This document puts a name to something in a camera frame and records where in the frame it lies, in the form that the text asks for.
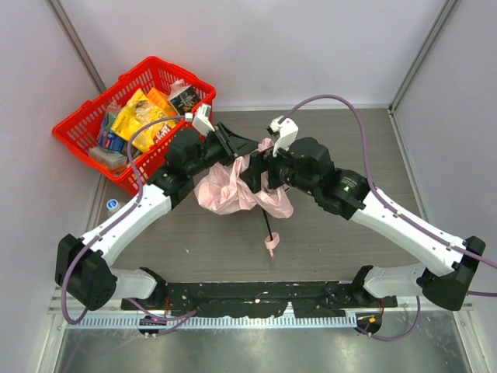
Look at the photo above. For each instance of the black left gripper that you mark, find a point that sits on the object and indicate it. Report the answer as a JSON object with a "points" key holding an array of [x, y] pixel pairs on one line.
{"points": [[225, 139]]}

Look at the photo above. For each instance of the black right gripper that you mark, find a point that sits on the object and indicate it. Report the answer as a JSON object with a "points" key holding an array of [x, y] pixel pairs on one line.
{"points": [[256, 172]]}

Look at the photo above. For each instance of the pink folding umbrella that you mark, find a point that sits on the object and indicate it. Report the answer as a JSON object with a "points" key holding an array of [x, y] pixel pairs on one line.
{"points": [[222, 191]]}

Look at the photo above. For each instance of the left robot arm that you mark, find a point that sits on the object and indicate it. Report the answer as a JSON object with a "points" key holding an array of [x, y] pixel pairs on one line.
{"points": [[84, 267]]}

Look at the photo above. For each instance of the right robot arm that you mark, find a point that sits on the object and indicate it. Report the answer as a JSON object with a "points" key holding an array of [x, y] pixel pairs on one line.
{"points": [[446, 263]]}

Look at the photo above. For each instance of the black box with gold print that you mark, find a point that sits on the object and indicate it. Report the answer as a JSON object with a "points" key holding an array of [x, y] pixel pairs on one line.
{"points": [[184, 99]]}

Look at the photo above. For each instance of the red and white snack packet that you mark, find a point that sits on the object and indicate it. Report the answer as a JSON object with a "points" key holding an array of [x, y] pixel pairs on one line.
{"points": [[162, 129]]}

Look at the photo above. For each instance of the orange snack box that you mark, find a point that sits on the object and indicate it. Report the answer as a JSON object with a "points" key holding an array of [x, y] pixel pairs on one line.
{"points": [[162, 107]]}

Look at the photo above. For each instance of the yellow snack bag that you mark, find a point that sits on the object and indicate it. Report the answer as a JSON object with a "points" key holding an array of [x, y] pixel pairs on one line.
{"points": [[133, 117]]}

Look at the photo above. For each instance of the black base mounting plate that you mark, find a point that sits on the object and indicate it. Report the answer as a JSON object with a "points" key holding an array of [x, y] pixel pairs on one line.
{"points": [[308, 299]]}

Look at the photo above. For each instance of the clear plastic container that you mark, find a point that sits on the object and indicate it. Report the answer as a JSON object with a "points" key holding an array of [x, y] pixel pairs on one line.
{"points": [[108, 159]]}

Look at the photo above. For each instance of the blue snack packet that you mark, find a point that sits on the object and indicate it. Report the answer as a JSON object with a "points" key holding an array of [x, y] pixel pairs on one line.
{"points": [[107, 138]]}

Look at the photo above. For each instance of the plastic bottle with blue cap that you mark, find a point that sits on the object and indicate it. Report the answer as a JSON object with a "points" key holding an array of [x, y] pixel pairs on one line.
{"points": [[116, 207]]}

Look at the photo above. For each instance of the red plastic shopping basket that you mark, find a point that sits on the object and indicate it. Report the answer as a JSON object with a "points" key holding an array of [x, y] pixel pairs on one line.
{"points": [[79, 132]]}

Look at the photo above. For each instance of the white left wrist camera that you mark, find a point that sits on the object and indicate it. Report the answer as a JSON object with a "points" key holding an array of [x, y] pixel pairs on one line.
{"points": [[201, 119]]}

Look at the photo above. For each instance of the white slotted cable duct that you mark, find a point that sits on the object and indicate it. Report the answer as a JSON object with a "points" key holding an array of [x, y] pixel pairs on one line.
{"points": [[286, 321]]}

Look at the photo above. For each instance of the aluminium frame rail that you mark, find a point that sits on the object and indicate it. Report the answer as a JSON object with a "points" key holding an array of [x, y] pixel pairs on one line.
{"points": [[75, 307]]}

